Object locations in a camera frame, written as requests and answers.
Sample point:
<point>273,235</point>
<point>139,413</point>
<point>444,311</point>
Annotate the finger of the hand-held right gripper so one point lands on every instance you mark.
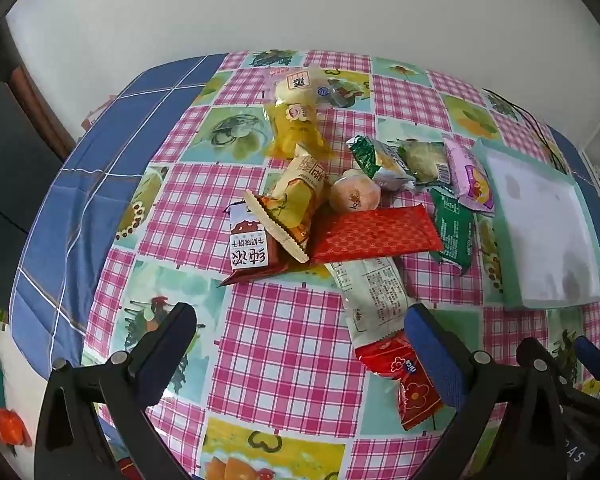
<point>595,362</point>
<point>532,350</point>

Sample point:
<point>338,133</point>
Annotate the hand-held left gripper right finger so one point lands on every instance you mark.
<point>432,360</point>

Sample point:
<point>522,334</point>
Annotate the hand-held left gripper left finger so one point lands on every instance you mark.
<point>165,355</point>

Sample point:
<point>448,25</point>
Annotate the red flower print packet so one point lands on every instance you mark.
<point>380,352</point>

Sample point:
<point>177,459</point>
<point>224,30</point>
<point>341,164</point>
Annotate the white box with green rim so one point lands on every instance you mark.
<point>540,230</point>

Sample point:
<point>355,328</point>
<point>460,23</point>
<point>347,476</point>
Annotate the dark green snack packet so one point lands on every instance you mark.
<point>452,230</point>

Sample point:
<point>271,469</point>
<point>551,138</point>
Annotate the red patterned foil packet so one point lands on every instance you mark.
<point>375,232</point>

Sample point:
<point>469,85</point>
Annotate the green and white snack packet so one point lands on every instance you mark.
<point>375,157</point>

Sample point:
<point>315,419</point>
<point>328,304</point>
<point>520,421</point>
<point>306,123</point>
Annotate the tan cake roll packet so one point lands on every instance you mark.
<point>300,190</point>

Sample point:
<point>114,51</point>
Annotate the clear-wrapped round bun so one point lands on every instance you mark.
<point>292,91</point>

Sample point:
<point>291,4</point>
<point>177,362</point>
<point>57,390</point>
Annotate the long white snack packet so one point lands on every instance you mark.
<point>375,295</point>

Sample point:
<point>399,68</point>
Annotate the pink checkered fruit tablecloth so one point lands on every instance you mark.
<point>290,340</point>

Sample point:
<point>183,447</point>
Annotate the brown biscuit packet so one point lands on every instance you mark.
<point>247,255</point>

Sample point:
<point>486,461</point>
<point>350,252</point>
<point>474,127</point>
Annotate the orange object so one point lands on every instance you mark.
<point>10,425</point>

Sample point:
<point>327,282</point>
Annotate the round peach bun packet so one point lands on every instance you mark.
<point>355,192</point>

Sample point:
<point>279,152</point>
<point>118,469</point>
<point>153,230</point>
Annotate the pink and purple snack packet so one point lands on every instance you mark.
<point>467,175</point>

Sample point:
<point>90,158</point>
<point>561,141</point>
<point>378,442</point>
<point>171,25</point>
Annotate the pale green pastry packet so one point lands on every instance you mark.
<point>425,160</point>

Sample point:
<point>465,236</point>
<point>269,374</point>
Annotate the dark panel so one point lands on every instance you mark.
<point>10,200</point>

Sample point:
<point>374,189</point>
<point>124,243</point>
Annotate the yellow snack packet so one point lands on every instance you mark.
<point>295,132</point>

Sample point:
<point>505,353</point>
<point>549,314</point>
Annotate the brown wooden frame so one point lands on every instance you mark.
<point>25,90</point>

